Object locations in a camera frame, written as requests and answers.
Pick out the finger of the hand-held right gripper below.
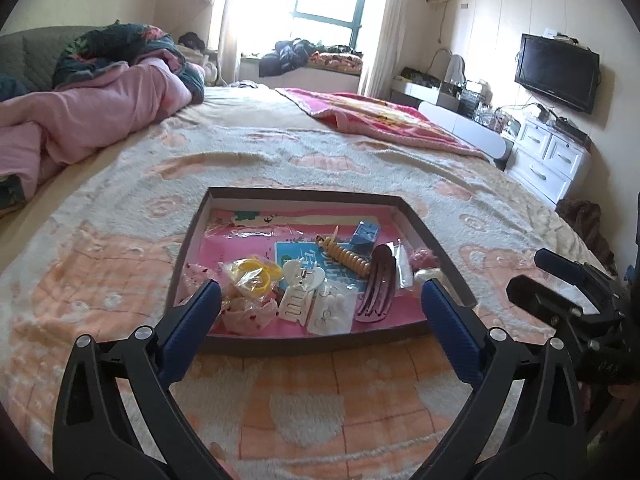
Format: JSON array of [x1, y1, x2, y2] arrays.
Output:
[[534, 248, 601, 293], [506, 276, 576, 323]]

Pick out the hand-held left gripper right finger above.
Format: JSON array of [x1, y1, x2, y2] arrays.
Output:
[[420, 277, 586, 480]]

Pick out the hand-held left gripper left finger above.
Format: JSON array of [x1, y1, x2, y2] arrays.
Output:
[[52, 279, 226, 480]]

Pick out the dark-framed pink-lined tray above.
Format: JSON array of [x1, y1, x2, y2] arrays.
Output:
[[165, 187, 478, 358]]

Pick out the bagged yellow hair ties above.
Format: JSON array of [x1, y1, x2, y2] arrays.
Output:
[[218, 256, 286, 303]]

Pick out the clear plastic packet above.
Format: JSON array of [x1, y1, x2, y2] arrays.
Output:
[[392, 240, 416, 291]]

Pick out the pink fluffy hair tie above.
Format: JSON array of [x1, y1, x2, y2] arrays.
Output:
[[407, 247, 441, 268]]

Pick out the purple hair comb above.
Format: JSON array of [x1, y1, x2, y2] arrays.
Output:
[[354, 243, 398, 322]]

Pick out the white hair claw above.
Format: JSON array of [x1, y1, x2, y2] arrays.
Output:
[[277, 258, 326, 323]]

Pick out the bagged white pearl earrings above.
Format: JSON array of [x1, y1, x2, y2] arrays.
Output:
[[306, 280, 358, 336]]

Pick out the small blue box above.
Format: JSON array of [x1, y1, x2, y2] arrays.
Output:
[[350, 220, 381, 256]]

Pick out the yellow spiral hair tie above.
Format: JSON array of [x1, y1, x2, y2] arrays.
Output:
[[312, 227, 373, 277]]

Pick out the brown cloth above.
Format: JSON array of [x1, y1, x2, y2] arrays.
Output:
[[555, 197, 618, 271]]

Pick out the pink floral scrunchie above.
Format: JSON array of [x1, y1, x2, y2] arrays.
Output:
[[182, 262, 278, 333]]

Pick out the white drawer cabinet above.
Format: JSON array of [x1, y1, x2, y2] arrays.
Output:
[[505, 110, 593, 206]]

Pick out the blue printed card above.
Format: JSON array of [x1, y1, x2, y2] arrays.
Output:
[[274, 240, 368, 291]]

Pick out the black set-top box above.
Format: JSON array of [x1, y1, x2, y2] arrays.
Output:
[[537, 112, 588, 137]]

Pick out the white bed footboard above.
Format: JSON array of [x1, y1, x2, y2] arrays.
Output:
[[417, 101, 516, 171]]

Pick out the black flat television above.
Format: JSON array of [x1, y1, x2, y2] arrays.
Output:
[[515, 33, 601, 113]]

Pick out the white desk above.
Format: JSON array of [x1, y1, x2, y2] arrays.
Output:
[[390, 77, 476, 116]]

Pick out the pink printed blanket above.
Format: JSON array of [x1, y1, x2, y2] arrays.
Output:
[[275, 87, 493, 163]]

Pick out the white table mirror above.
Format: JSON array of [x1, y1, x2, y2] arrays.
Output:
[[442, 52, 467, 86]]

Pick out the pink quilt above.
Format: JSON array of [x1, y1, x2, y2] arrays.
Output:
[[0, 57, 206, 211]]

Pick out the dark items on desk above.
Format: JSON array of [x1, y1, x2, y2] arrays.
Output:
[[401, 66, 443, 87]]

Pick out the cream pillow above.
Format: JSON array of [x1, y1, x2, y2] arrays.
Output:
[[175, 45, 221, 86]]

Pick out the dark jacket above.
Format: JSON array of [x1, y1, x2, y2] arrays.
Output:
[[259, 38, 313, 77]]

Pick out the dark floral quilt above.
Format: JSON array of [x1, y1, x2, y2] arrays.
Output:
[[52, 22, 206, 103]]

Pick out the floral folded blanket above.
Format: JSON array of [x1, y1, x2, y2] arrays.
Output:
[[307, 50, 363, 73]]

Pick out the cream curtain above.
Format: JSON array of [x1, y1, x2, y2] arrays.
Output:
[[357, 0, 418, 96], [207, 0, 243, 86]]

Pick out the green padded headboard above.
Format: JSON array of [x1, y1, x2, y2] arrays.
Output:
[[0, 27, 101, 101]]

